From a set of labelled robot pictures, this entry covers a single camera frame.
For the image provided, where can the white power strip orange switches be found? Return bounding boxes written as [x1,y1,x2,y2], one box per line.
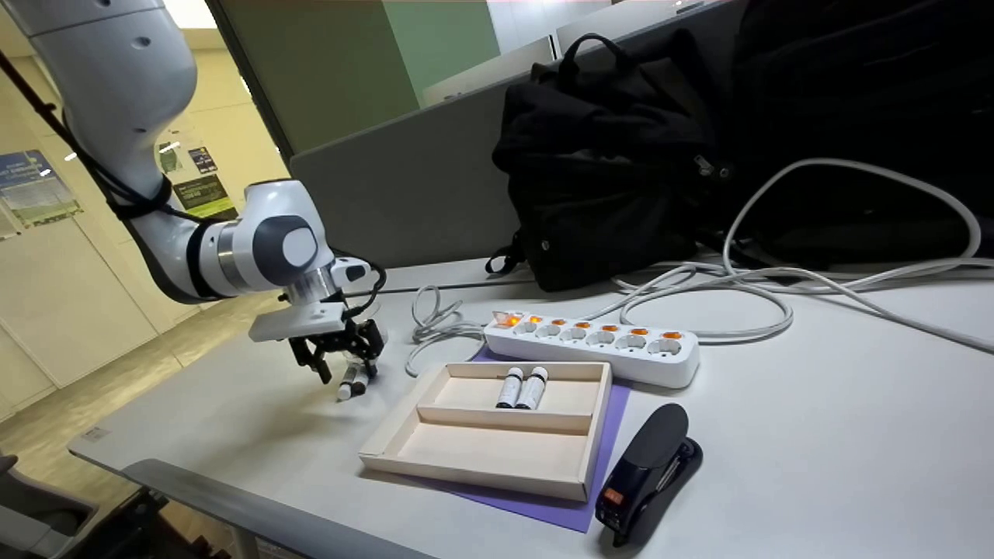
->
[480,311,701,391]

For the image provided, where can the black stapler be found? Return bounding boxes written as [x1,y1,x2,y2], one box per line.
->
[592,402,704,551]

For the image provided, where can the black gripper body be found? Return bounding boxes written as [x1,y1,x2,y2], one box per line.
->
[285,314,389,363]

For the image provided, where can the dark chair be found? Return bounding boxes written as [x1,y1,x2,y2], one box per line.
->
[0,450,225,559]

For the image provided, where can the thin white bundled cable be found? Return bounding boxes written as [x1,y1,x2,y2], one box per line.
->
[400,284,491,380]

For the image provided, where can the green partition panel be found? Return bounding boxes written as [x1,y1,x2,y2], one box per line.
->
[201,0,502,161]

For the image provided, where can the black backpack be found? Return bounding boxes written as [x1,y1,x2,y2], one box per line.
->
[480,28,733,295]

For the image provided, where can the wooden two-compartment tray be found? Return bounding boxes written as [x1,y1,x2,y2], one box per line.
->
[358,357,614,503]

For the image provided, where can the blue wall poster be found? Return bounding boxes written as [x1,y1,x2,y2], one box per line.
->
[0,148,85,240]

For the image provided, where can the grey desk partition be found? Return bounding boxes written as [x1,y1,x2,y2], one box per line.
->
[285,0,749,277]

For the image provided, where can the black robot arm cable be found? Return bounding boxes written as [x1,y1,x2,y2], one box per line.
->
[0,54,178,223]

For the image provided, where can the thick white power cable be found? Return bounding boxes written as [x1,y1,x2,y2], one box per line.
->
[576,154,994,348]

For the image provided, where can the purple paper sheet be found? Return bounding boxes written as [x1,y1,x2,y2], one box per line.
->
[443,344,632,536]

